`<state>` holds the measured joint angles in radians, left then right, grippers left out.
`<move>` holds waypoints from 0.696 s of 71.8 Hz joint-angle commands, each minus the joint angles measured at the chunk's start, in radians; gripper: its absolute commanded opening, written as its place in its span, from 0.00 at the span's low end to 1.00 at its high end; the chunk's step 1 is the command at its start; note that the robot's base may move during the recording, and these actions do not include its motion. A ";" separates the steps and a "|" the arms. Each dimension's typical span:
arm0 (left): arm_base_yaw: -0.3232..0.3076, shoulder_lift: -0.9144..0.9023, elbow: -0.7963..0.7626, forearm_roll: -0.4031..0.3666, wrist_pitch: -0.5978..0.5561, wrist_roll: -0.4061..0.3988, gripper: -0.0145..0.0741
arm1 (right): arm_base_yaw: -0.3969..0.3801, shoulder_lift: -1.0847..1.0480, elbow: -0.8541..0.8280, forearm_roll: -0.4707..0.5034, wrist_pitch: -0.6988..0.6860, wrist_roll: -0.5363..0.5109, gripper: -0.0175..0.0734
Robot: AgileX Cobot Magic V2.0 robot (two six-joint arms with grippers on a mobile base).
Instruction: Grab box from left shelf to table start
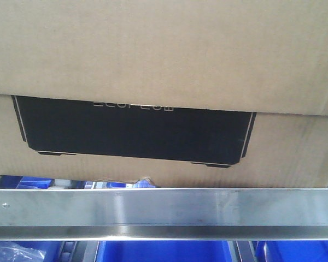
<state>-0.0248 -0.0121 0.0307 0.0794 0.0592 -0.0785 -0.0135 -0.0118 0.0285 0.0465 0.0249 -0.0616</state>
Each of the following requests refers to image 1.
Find blue bin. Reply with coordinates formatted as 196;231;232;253
0;241;61;261
253;241;328;262
96;240;232;261

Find blue bin lower middle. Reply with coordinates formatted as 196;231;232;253
96;240;232;261

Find metal shelf front rail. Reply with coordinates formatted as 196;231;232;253
0;188;328;241

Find blue bins behind box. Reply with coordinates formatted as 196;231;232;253
15;175;157;189

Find brown cardboard box black print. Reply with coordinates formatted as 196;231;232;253
0;1;328;188

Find blue bin lower left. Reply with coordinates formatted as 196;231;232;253
0;241;61;261

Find blue bin lower right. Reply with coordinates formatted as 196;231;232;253
253;241;328;262

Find clear plastic bag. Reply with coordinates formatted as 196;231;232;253
0;242;46;262

